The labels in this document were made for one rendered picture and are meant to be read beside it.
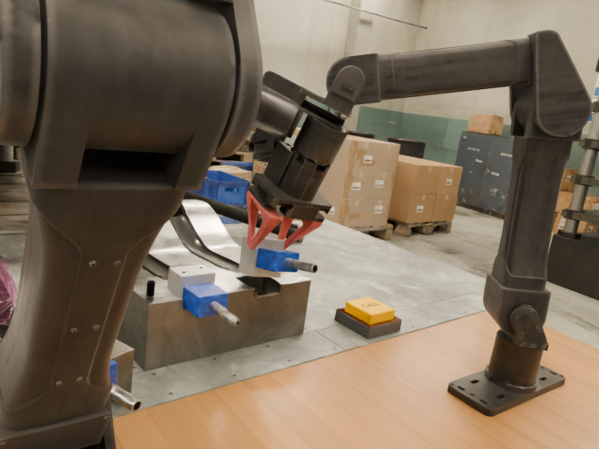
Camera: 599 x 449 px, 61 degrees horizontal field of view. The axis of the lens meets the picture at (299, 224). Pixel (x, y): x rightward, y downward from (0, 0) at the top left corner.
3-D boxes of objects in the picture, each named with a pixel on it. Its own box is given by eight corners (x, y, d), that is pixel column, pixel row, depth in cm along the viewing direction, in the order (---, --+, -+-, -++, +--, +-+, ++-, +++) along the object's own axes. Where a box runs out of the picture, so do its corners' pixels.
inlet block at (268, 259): (325, 289, 67) (331, 248, 67) (297, 289, 63) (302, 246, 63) (265, 273, 76) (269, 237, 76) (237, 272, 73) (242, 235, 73)
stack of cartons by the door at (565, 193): (595, 240, 646) (613, 176, 628) (581, 241, 629) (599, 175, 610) (535, 224, 716) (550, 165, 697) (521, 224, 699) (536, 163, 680)
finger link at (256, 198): (225, 232, 72) (252, 175, 68) (266, 235, 77) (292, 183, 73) (247, 262, 68) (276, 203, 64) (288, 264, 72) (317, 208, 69)
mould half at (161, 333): (303, 333, 80) (315, 251, 77) (143, 371, 63) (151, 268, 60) (163, 243, 116) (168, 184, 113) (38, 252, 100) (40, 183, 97)
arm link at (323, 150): (277, 152, 65) (301, 102, 62) (284, 142, 70) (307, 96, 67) (326, 176, 65) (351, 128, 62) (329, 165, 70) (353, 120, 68)
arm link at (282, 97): (238, 121, 61) (282, 27, 59) (248, 120, 70) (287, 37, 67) (324, 165, 62) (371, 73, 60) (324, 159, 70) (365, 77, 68)
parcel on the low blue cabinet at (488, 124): (502, 136, 749) (506, 117, 743) (488, 134, 732) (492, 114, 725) (480, 133, 784) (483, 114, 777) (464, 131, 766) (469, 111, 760)
